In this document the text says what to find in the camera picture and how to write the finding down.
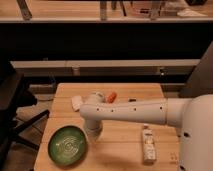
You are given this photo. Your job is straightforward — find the green ceramic bowl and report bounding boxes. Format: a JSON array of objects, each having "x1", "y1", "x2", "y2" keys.
[{"x1": 48, "y1": 125, "x2": 87, "y2": 166}]

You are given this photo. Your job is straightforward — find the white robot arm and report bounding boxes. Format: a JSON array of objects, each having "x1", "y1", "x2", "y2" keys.
[{"x1": 80, "y1": 93, "x2": 213, "y2": 171}]

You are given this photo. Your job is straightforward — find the white sponge block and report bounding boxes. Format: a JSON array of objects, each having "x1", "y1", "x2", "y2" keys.
[{"x1": 71, "y1": 96, "x2": 83, "y2": 112}]

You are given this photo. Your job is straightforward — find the orange carrot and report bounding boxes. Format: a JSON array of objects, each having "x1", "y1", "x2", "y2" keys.
[{"x1": 107, "y1": 92, "x2": 117, "y2": 103}]

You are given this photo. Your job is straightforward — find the white lotion bottle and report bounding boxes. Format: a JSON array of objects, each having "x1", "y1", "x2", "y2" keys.
[{"x1": 142, "y1": 124, "x2": 157, "y2": 164}]

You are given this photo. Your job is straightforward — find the black office chair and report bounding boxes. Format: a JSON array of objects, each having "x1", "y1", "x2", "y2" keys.
[{"x1": 0, "y1": 61, "x2": 49, "y2": 171}]

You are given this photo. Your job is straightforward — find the long wooden bench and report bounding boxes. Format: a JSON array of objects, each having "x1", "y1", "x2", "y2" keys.
[{"x1": 12, "y1": 59, "x2": 200, "y2": 77}]

